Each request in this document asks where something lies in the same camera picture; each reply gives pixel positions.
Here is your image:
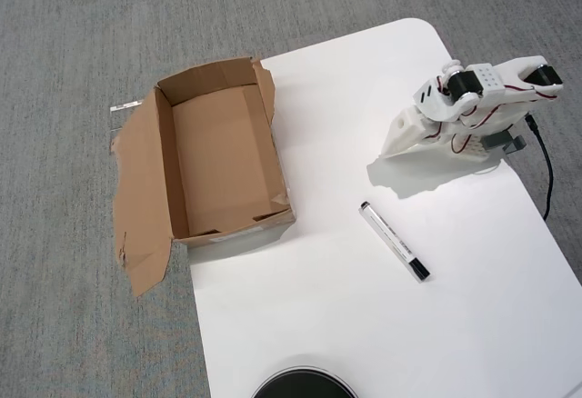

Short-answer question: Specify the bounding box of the white marker pen black cap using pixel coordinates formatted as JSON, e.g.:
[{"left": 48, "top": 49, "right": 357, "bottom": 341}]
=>
[{"left": 359, "top": 200, "right": 431, "bottom": 284}]

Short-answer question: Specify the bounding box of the black power cable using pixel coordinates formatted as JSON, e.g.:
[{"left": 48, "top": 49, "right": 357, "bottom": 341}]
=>
[{"left": 525, "top": 114, "right": 555, "bottom": 222}]

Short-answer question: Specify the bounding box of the open brown cardboard box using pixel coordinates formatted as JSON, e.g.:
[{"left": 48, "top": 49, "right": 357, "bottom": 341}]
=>
[{"left": 108, "top": 55, "right": 297, "bottom": 298}]

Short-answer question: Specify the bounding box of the black round disc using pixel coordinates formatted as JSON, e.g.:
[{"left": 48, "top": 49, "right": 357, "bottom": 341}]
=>
[{"left": 251, "top": 354, "right": 358, "bottom": 398}]

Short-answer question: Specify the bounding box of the white gripper with hole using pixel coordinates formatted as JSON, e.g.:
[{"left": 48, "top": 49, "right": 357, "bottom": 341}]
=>
[{"left": 379, "top": 104, "right": 436, "bottom": 159}]

